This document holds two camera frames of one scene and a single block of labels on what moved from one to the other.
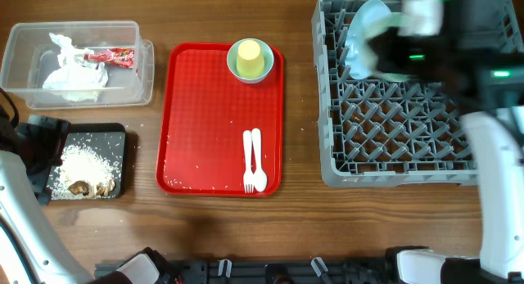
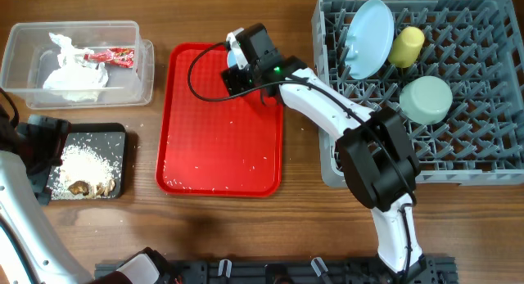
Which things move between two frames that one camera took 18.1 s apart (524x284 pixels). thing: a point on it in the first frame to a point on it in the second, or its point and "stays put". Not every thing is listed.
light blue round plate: (354, 55) stays put
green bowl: (405, 22) to (426, 100)
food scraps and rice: (83, 173) stays put
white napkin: (76, 79) stays put
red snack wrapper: (121, 57) stays put
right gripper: (386, 42) to (233, 80)
